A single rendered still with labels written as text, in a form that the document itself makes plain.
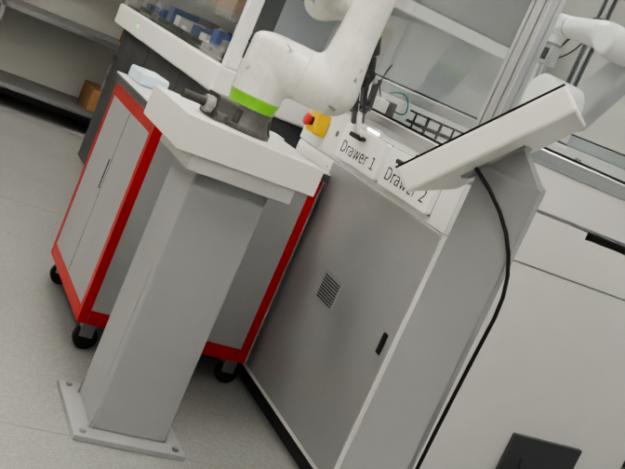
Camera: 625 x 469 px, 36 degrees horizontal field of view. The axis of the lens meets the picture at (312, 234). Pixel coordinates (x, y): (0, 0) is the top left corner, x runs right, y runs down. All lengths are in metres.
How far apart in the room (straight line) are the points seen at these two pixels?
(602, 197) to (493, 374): 0.55
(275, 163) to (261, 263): 0.75
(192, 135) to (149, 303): 0.44
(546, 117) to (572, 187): 0.99
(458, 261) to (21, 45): 5.26
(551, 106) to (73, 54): 5.46
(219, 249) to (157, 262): 0.15
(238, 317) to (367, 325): 0.59
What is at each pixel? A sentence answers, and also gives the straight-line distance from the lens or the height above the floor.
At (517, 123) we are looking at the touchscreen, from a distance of 1.64.
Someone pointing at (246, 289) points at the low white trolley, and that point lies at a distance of 3.04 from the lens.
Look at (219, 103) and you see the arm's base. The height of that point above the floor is 0.88.
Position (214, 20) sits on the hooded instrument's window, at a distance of 3.81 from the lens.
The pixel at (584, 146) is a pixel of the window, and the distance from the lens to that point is 2.62.
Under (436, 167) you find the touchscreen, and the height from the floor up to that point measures 0.99.
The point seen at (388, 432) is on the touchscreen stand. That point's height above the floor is 0.48.
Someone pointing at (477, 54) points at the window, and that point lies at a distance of 2.64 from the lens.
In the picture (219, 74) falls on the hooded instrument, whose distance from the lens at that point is 3.55.
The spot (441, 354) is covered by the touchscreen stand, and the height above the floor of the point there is 0.66.
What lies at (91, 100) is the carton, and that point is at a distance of 6.49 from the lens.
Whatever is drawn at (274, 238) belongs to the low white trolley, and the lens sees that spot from 3.01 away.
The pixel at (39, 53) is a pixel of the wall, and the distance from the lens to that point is 6.84.
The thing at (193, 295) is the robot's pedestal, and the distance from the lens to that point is 2.43.
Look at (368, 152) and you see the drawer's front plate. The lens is 2.85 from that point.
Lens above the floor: 1.09
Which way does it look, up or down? 10 degrees down
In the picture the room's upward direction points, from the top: 24 degrees clockwise
